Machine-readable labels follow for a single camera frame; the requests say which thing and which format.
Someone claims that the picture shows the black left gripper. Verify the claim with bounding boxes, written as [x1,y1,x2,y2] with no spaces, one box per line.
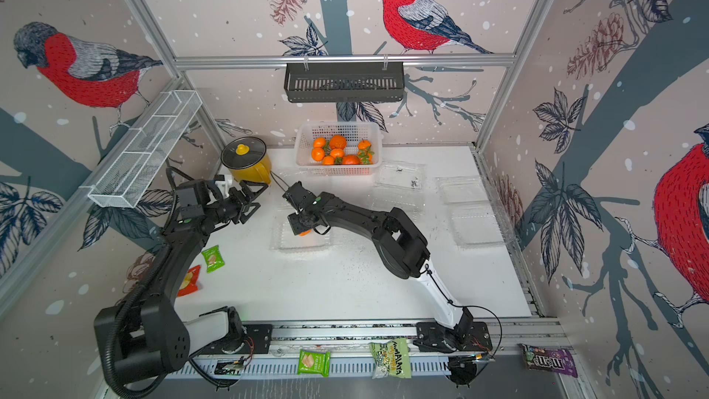
[204,180,268,225]

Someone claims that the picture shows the clear clamshell oranges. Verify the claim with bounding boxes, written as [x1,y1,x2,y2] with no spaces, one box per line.
[271,210,330,254]

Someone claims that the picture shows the orange large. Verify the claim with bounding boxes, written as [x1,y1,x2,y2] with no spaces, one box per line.
[342,154,362,166]

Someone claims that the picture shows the orange medium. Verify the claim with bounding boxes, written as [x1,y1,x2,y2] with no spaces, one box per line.
[329,135,347,150]

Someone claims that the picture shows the clear clamshell three oranges branch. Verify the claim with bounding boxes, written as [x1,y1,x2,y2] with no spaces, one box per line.
[370,161,426,212]

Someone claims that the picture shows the clear clamshell four oranges branch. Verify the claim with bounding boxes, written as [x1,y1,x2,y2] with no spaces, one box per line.
[436,175,504,249]

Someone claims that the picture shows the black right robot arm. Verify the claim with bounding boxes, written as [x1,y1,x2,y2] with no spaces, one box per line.
[284,181,486,354]

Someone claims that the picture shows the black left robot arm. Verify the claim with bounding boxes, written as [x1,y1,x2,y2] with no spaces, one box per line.
[93,166,268,398]

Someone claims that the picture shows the yellow pot with lid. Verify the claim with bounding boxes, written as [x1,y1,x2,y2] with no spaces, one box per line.
[220,137,271,185]

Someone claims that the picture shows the white plastic basket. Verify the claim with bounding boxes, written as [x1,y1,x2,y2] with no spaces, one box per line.
[295,122,383,175]

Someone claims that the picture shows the green snack packet on table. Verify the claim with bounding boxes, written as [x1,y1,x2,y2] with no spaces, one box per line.
[201,246,225,273]

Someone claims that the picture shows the orange red snack packet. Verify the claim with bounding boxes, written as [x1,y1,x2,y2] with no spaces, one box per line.
[177,265,201,297]

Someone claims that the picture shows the green snack packet small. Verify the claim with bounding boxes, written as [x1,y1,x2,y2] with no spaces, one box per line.
[297,349,330,378]

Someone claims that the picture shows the green snack packet large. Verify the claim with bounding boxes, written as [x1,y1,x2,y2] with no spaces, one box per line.
[369,338,412,379]

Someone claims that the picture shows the purple candy packet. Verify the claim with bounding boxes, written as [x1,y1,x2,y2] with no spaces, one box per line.
[519,344,578,378]

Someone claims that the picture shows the white wire wall shelf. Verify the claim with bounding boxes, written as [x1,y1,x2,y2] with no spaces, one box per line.
[88,90,202,208]

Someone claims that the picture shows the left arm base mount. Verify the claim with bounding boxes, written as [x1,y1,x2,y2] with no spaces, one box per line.
[197,323,273,357]

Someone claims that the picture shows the black hanging wire shelf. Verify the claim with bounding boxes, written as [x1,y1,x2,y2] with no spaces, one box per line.
[284,62,405,103]

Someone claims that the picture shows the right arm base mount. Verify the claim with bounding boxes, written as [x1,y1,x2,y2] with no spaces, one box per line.
[413,321,495,354]

